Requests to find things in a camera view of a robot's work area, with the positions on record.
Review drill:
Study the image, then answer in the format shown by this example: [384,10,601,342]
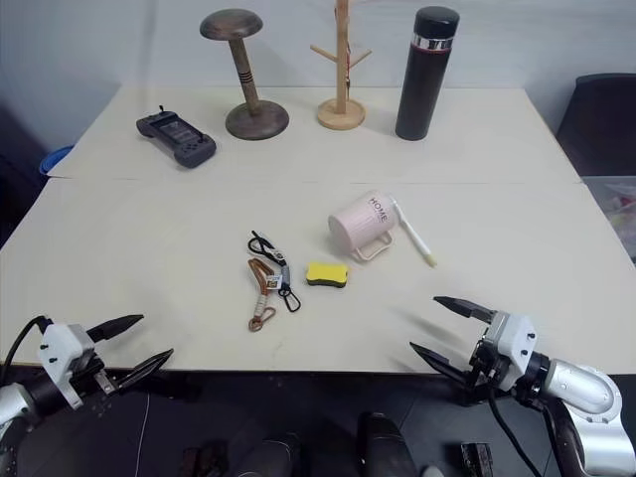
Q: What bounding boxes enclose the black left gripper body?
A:
[68,340,123,399]

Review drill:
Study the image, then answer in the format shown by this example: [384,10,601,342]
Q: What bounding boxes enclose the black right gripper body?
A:
[463,321,517,404]

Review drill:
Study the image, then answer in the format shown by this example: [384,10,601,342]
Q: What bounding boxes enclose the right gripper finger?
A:
[432,295,497,327]
[408,341,474,387]

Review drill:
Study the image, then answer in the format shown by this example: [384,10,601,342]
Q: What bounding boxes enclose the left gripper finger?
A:
[86,313,146,344]
[116,348,176,392]

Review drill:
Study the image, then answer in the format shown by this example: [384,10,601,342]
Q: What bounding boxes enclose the black ribbed block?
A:
[458,440,494,477]

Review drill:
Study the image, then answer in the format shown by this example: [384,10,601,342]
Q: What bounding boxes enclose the white pen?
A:
[389,196,439,269]

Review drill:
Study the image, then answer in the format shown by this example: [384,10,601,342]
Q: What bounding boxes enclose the dark rounded shape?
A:
[232,430,305,477]
[356,410,419,477]

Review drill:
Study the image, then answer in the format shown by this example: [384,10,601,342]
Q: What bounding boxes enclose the pink ribbed cup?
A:
[327,189,401,262]

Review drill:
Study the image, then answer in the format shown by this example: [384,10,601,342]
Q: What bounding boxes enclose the yellow black sponge eraser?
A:
[304,260,352,289]

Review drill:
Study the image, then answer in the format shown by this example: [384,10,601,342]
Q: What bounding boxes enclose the blue round container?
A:
[39,144,77,177]

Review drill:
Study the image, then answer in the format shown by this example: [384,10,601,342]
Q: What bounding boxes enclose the clear plastic storage bin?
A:
[580,175,636,265]

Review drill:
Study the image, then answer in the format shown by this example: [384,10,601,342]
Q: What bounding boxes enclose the dark grey handheld game console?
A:
[135,104,219,171]

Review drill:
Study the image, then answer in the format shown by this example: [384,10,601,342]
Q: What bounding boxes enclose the black thermos bottle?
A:
[395,5,461,142]

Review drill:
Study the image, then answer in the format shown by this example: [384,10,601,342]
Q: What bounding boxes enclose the black chair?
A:
[555,73,636,178]

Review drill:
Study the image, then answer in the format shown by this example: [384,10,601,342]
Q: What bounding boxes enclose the light wooden mug tree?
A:
[309,0,375,131]

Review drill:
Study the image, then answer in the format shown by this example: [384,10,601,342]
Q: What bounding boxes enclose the dark wooden hat stand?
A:
[199,7,291,139]

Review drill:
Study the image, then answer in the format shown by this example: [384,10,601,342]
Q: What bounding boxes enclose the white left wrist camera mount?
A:
[36,322,106,411]

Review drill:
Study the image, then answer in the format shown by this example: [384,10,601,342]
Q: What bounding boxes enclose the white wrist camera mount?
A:
[478,311,541,395]
[36,322,106,411]

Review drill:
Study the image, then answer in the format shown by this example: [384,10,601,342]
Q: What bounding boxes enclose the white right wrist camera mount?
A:
[478,311,541,395]

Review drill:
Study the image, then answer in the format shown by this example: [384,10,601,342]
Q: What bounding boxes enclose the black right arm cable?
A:
[488,388,597,477]

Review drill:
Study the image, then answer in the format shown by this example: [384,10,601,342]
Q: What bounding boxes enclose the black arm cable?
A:
[0,314,53,370]
[488,388,597,477]

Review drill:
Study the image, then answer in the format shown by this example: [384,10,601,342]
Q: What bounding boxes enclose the thin white wire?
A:
[132,391,152,477]

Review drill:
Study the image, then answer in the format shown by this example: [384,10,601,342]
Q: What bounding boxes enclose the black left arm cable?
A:
[0,314,53,370]

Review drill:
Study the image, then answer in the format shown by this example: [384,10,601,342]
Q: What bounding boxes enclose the orange lanyard with carabiner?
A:
[246,258,280,332]

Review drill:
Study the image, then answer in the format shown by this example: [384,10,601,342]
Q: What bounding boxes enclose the black lanyard with carabiner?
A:
[245,229,303,314]

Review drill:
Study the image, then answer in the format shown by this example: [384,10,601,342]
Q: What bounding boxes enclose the red lanyard strap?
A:
[344,38,358,91]

